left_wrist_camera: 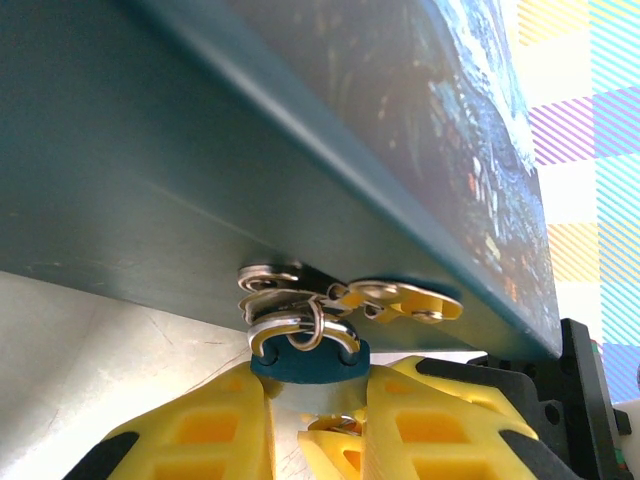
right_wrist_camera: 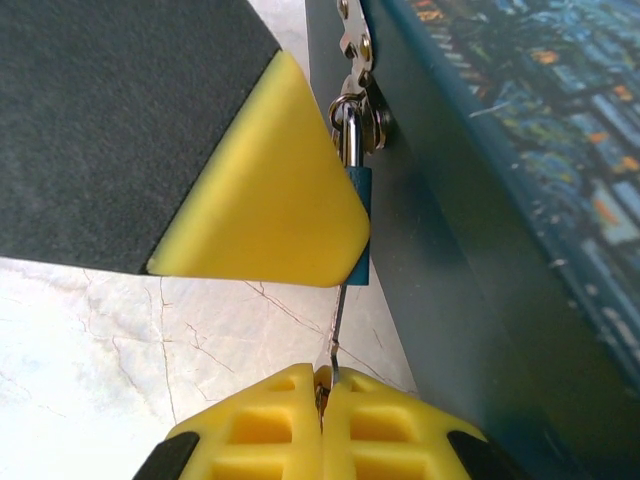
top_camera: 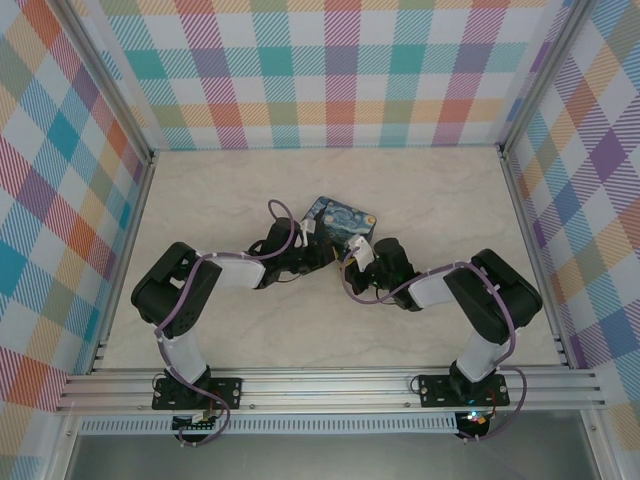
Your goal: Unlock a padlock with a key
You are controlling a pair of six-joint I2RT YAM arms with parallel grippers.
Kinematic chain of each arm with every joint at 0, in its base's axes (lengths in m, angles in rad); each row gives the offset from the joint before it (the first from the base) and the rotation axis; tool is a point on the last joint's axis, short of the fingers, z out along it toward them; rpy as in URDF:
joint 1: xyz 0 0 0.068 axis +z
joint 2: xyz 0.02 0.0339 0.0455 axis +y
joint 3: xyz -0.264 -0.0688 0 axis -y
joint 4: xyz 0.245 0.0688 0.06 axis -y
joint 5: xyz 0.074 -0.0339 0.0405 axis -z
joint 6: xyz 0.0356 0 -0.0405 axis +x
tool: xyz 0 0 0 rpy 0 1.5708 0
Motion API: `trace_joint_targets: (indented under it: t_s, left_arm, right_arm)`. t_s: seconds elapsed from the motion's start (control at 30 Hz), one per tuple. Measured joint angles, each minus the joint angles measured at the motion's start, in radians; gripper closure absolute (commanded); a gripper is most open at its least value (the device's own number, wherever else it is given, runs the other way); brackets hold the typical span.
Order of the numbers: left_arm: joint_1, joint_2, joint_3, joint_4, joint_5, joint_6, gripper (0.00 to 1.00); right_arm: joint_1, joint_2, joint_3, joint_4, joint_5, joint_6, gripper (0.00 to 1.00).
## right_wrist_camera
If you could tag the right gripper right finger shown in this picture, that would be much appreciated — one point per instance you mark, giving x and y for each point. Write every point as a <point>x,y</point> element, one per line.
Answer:
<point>395,430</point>

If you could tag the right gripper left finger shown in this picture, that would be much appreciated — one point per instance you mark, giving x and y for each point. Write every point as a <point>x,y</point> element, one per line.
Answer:
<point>260,430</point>

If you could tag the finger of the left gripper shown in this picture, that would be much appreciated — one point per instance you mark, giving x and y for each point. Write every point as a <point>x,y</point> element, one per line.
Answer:
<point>125,125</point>

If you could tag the small silver key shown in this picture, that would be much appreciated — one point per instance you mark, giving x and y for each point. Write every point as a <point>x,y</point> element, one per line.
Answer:
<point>340,315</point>

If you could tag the starry night tin box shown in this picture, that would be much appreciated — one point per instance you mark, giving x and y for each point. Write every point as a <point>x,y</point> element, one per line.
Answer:
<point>500,250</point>

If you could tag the small blue padlock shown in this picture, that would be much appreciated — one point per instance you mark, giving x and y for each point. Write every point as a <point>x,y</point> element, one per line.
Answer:
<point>361,185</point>

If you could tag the silver hasp latch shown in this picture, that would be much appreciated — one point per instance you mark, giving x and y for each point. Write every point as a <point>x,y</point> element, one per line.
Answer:
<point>357,50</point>

